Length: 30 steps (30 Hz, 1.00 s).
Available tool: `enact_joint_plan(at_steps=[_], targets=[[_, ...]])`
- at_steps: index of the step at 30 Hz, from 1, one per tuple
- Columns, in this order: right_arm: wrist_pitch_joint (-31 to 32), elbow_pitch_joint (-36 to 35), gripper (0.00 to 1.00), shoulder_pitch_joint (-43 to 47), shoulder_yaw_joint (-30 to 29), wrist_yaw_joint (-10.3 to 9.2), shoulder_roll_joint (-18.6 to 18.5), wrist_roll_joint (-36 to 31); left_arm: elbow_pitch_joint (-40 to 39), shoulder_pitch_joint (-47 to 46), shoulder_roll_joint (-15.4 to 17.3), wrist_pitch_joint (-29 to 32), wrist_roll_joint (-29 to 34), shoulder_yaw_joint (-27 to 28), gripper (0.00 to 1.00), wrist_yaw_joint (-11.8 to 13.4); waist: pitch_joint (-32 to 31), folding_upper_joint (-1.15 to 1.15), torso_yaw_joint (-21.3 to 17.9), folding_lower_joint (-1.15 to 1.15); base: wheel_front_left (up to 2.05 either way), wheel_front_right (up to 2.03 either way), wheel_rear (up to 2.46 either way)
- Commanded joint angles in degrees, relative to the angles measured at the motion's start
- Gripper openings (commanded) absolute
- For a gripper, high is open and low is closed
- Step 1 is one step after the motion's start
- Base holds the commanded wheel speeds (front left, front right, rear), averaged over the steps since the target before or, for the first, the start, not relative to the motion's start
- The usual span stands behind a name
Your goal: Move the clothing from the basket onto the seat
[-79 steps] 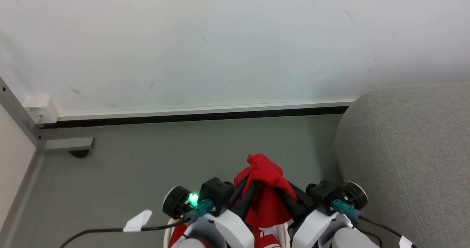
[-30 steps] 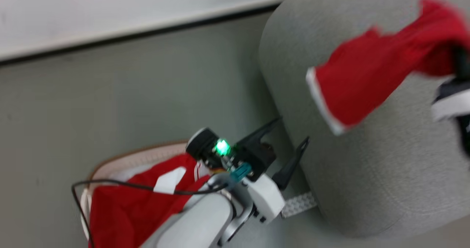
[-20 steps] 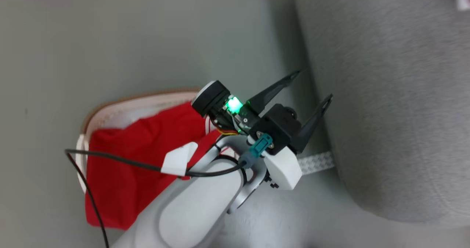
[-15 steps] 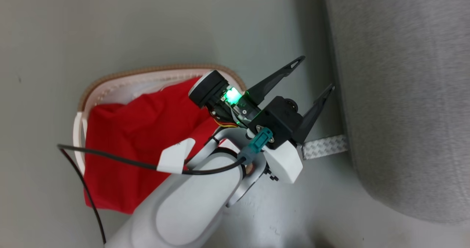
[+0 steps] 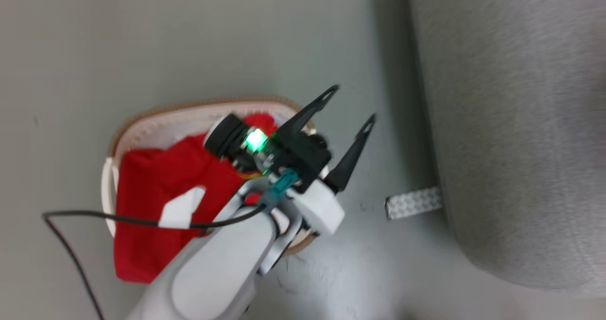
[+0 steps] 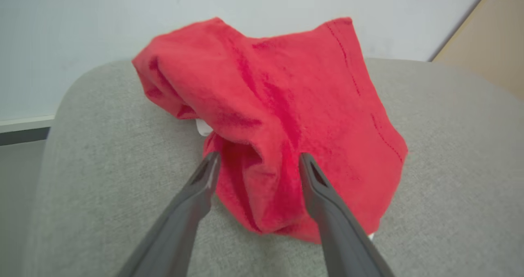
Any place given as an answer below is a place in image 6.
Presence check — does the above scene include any grey fabric sofa seat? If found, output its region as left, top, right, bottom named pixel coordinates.
left=23, top=58, right=524, bottom=277

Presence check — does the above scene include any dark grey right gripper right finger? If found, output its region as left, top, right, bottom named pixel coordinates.
left=298, top=152, right=395, bottom=277

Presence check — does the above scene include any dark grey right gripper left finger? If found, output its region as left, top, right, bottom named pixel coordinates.
left=116, top=151, right=221, bottom=277

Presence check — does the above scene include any white garment label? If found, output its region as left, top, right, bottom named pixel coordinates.
left=195, top=118, right=214, bottom=137

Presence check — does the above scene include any white baseboard strip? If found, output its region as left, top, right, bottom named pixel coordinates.
left=0, top=115, right=56, bottom=134

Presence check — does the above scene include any red cloth garment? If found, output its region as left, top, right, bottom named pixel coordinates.
left=132, top=17, right=409, bottom=244

